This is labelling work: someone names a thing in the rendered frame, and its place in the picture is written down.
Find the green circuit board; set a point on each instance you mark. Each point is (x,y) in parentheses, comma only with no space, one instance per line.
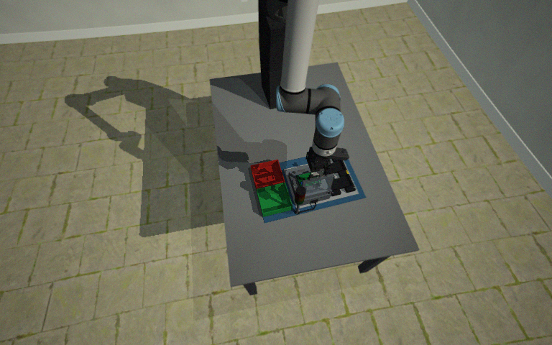
(304,177)

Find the red bin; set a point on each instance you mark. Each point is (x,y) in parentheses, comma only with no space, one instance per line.
(267,174)

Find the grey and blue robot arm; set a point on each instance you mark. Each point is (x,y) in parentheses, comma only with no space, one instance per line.
(291,95)

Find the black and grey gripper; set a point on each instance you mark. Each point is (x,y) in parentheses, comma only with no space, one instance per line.
(319,165)

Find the green bin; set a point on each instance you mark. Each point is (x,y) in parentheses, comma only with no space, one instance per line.
(274,199)

